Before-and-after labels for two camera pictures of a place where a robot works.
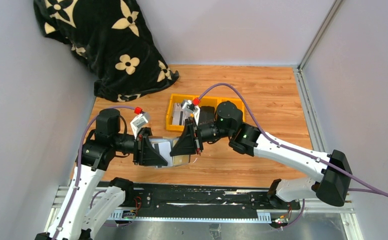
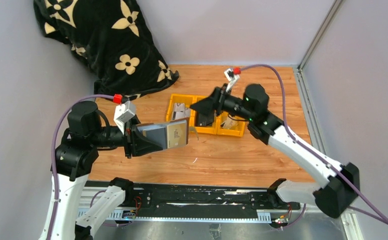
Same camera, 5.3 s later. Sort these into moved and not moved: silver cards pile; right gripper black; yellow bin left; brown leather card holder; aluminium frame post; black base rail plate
Moved: brown leather card holder; right gripper black
Not moved: silver cards pile; yellow bin left; black base rail plate; aluminium frame post
